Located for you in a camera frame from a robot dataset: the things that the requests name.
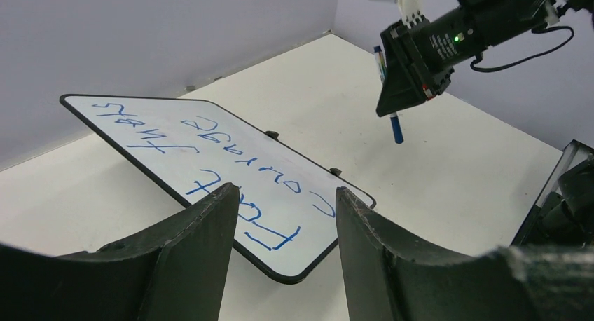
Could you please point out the white board marker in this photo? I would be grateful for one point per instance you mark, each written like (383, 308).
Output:
(380, 61)

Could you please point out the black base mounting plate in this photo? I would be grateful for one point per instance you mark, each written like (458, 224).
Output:
(566, 215)

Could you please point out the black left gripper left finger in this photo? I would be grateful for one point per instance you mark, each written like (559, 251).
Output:
(173, 270)

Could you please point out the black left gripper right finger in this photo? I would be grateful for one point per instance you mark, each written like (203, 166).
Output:
(390, 273)

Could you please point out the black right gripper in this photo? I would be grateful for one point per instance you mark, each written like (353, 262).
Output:
(420, 60)

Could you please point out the blue marker cap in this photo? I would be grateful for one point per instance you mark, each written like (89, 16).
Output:
(396, 128)

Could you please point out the black-framed whiteboard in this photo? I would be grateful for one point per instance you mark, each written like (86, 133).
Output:
(286, 221)

